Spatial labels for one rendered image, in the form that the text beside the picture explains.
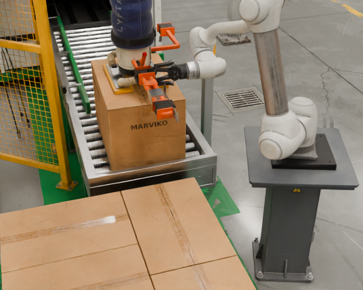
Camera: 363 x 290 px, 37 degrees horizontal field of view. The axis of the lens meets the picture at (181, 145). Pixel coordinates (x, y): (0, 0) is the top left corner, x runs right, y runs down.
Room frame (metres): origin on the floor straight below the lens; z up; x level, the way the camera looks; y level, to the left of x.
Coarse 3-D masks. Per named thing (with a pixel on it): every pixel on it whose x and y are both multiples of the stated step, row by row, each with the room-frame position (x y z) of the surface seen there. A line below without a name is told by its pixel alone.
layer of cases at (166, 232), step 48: (144, 192) 2.14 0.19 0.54; (192, 192) 2.14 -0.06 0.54; (0, 240) 1.79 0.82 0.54; (48, 240) 1.79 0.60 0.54; (96, 240) 1.79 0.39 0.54; (144, 240) 1.79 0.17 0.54; (192, 240) 1.79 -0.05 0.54; (48, 288) 1.51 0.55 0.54; (96, 288) 1.51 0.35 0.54; (144, 288) 1.51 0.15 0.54; (192, 288) 1.51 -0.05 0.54; (240, 288) 1.51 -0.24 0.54
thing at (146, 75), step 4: (136, 68) 2.41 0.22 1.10; (140, 68) 2.42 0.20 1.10; (144, 68) 2.42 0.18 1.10; (136, 72) 2.36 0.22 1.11; (148, 72) 2.36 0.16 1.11; (152, 72) 2.36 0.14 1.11; (136, 76) 2.35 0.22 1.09; (140, 76) 2.34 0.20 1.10; (144, 76) 2.35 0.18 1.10; (148, 76) 2.35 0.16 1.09; (152, 76) 2.36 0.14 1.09; (136, 80) 2.36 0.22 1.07; (140, 80) 2.34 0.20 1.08; (140, 84) 2.34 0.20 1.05
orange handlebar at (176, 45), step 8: (168, 32) 2.92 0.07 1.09; (176, 40) 2.80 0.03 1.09; (152, 48) 2.69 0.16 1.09; (160, 48) 2.70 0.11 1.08; (168, 48) 2.72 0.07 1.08; (176, 48) 2.73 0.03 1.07; (136, 64) 2.49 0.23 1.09; (144, 80) 2.31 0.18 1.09; (152, 80) 2.30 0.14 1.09; (144, 88) 2.27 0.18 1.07; (152, 88) 2.27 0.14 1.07; (168, 112) 2.01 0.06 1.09
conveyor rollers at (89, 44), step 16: (80, 32) 4.28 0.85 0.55; (96, 32) 4.30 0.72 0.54; (64, 48) 3.96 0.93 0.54; (80, 48) 3.98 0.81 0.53; (96, 48) 3.95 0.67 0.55; (112, 48) 3.97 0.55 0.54; (64, 64) 3.68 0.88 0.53; (80, 64) 3.65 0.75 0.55; (80, 96) 3.18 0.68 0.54; (80, 112) 3.00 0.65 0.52; (96, 128) 2.76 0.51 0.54; (96, 144) 2.58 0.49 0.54; (192, 144) 2.57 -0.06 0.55; (96, 160) 2.41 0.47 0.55
